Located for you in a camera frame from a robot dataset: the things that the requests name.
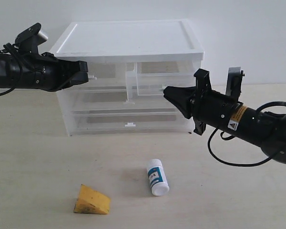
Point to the yellow cheese wedge sponge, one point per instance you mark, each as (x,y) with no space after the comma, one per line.
(90,201)

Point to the wide clear drawer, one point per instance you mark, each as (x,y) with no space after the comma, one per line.
(86,100)
(132,122)

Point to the white pill bottle blue label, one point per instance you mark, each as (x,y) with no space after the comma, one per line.
(157,178)

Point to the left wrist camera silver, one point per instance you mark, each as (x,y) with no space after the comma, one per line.
(29,40)

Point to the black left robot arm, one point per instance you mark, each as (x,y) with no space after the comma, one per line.
(11,71)

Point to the middle wide clear drawer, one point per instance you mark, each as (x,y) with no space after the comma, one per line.
(86,100)

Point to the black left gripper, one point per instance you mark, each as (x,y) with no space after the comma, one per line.
(51,74)

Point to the bottom wide clear drawer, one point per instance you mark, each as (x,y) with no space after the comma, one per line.
(132,122)

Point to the white plastic drawer cabinet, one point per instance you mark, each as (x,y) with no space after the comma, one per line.
(125,42)

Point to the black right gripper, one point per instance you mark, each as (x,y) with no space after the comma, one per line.
(208,107)

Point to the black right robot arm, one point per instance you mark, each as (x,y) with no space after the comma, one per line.
(264,127)

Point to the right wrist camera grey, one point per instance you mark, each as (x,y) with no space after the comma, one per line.
(234,82)

